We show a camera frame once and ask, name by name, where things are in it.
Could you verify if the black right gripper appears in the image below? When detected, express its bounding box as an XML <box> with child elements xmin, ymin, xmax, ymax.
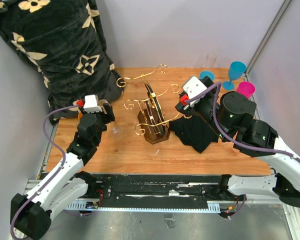
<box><xmin>176</xmin><ymin>75</ymin><xmax>231</xmax><ymax>140</ymax></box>

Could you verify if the aluminium rail frame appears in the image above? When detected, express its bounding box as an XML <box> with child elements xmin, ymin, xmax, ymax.
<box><xmin>10</xmin><ymin>153</ymin><xmax>300</xmax><ymax>240</ymax></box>

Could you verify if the blue wine glass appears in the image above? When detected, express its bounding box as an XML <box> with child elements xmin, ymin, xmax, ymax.
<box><xmin>199</xmin><ymin>70</ymin><xmax>215</xmax><ymax>81</ymax></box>
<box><xmin>222</xmin><ymin>61</ymin><xmax>247</xmax><ymax>91</ymax></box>

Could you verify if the clear wine glass back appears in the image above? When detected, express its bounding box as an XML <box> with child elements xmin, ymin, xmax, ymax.
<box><xmin>204</xmin><ymin>51</ymin><xmax>217</xmax><ymax>69</ymax></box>

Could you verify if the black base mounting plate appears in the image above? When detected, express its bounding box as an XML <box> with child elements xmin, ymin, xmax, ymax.
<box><xmin>82</xmin><ymin>173</ymin><xmax>244</xmax><ymax>210</ymax></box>

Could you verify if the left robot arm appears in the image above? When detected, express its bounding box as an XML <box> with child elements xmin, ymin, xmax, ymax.
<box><xmin>10</xmin><ymin>100</ymin><xmax>115</xmax><ymax>240</ymax></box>

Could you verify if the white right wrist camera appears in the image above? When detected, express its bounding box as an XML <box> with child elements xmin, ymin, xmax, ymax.
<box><xmin>182</xmin><ymin>76</ymin><xmax>207</xmax><ymax>99</ymax></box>

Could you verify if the clear wine glass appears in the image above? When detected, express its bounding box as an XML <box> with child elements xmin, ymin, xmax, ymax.
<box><xmin>98</xmin><ymin>98</ymin><xmax>124</xmax><ymax>137</ymax></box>
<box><xmin>204</xmin><ymin>51</ymin><xmax>217</xmax><ymax>69</ymax></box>

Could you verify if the magenta wine glass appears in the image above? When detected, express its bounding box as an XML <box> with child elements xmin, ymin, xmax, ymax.
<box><xmin>236</xmin><ymin>81</ymin><xmax>256</xmax><ymax>99</ymax></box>

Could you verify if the clear wine glass front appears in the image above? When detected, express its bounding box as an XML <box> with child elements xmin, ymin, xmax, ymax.
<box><xmin>98</xmin><ymin>98</ymin><xmax>124</xmax><ymax>137</ymax></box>

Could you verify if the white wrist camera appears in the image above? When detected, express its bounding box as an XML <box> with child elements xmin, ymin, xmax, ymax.
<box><xmin>83</xmin><ymin>95</ymin><xmax>102</xmax><ymax>113</ymax></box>
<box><xmin>182</xmin><ymin>76</ymin><xmax>207</xmax><ymax>99</ymax></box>

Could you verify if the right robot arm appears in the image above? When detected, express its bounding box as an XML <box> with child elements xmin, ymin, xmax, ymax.
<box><xmin>175</xmin><ymin>76</ymin><xmax>300</xmax><ymax>208</ymax></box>

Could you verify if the black folded cloth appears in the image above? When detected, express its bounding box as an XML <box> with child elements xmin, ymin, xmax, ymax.
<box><xmin>169</xmin><ymin>115</ymin><xmax>219</xmax><ymax>154</ymax></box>

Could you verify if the gold black wine glass rack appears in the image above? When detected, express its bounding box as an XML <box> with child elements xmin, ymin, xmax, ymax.
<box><xmin>116</xmin><ymin>64</ymin><xmax>181</xmax><ymax>145</ymax></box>

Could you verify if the orange wine glass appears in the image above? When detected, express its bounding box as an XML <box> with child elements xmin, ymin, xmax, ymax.
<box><xmin>77</xmin><ymin>112</ymin><xmax>83</xmax><ymax>120</ymax></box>

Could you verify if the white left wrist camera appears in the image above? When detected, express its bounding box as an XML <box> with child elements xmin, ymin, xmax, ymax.
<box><xmin>83</xmin><ymin>95</ymin><xmax>102</xmax><ymax>113</ymax></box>

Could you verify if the black floral plush blanket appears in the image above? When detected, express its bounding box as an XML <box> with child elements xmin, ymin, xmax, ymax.
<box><xmin>0</xmin><ymin>0</ymin><xmax>123</xmax><ymax>124</ymax></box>

